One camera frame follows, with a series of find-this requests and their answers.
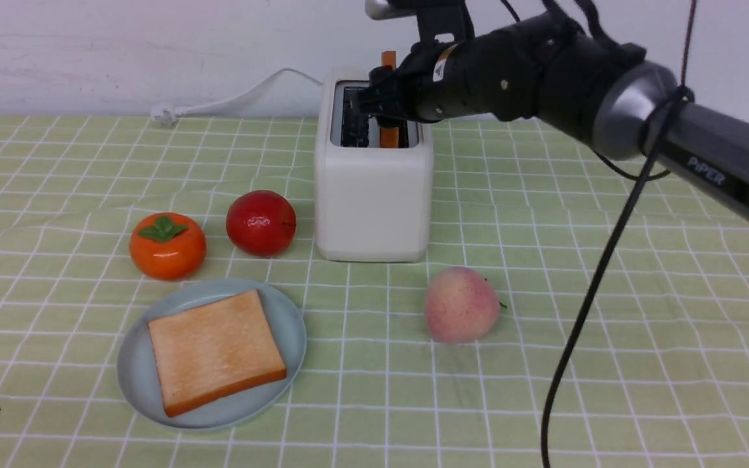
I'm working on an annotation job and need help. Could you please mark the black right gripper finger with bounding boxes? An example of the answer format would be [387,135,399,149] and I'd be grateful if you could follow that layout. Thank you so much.
[356,90,408,120]
[369,65,414,95]

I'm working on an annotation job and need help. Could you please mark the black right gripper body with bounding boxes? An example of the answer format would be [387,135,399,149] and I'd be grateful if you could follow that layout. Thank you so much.
[393,18,544,124]

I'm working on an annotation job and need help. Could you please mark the orange toast slice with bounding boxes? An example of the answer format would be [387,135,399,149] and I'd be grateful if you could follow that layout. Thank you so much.
[148,289,287,417]
[378,50,401,149]

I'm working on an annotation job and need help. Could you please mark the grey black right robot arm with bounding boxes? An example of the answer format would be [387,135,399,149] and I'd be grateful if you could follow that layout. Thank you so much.
[352,1,749,221]

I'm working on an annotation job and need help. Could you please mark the white two-slot toaster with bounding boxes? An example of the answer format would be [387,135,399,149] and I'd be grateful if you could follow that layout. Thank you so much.
[314,68,434,263]

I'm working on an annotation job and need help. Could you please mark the light blue round plate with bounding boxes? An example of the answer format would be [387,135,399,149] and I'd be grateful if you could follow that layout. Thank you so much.
[116,278,308,432]

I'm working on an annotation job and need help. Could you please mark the red apple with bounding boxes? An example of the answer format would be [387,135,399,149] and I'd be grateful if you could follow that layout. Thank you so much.
[225,190,297,257]

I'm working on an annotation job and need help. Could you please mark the pink peach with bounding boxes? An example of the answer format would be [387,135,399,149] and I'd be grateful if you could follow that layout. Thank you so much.
[424,266,508,344]

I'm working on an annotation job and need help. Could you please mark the orange persimmon with green leaf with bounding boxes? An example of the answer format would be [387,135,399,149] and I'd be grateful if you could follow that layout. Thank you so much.
[128,211,206,281]

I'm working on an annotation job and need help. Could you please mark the green checkered tablecloth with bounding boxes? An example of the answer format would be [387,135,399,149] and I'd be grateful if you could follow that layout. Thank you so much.
[0,116,749,467]

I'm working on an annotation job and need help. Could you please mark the wrist camera mount on gripper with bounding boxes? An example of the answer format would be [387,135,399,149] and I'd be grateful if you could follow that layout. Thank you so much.
[365,1,475,44]

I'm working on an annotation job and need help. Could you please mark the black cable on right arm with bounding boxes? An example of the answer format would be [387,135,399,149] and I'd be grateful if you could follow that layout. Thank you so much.
[498,0,700,468]

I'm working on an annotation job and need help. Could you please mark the white toaster power cord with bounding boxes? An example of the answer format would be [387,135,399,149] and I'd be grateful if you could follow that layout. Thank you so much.
[150,68,323,127]

